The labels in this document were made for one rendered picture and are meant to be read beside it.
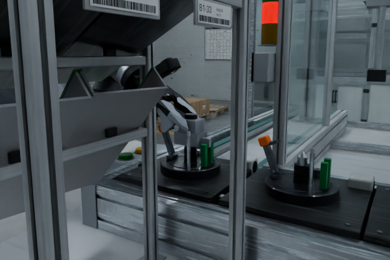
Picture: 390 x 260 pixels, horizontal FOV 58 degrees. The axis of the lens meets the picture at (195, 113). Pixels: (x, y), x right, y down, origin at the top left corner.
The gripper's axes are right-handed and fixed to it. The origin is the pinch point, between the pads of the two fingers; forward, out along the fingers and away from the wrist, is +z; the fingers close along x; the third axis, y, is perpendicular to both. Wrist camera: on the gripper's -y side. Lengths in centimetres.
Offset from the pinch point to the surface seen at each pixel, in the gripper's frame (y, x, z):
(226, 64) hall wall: 228, -793, -313
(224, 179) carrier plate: 4.1, 1.8, 14.0
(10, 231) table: 35.3, 27.2, -11.1
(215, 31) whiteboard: 174, -791, -392
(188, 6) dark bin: -26.5, 26.5, 0.8
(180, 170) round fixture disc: 7.1, 6.7, 6.4
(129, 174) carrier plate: 15.2, 10.4, -1.9
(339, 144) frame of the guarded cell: 6, -82, 27
